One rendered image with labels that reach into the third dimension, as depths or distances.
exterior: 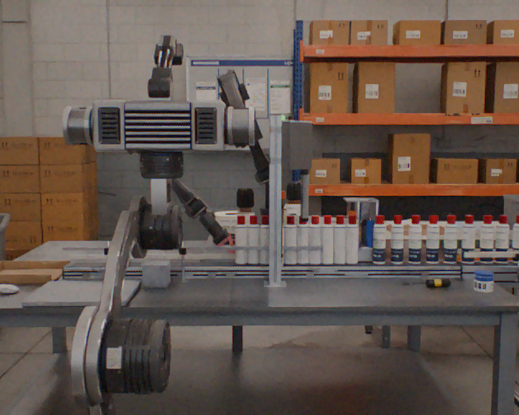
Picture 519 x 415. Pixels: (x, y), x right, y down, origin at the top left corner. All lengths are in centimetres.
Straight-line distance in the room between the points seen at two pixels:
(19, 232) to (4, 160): 65
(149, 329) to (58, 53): 601
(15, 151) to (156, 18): 230
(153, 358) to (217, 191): 555
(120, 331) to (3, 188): 445
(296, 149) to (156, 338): 115
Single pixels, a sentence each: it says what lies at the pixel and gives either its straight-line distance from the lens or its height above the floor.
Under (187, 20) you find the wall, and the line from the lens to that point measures 709.
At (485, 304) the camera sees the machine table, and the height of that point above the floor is 83.
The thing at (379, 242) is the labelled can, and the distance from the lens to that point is 262.
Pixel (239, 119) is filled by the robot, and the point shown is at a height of 147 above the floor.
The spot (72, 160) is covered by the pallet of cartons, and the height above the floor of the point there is 118.
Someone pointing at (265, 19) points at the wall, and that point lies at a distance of 704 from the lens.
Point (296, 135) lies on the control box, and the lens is 241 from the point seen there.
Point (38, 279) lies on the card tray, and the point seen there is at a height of 85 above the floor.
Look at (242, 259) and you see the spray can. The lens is 258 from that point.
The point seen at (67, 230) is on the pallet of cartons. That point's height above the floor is 56.
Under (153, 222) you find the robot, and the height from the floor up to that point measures 116.
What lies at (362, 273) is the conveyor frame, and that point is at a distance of 261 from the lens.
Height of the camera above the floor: 143
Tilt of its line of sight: 6 degrees down
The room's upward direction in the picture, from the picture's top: straight up
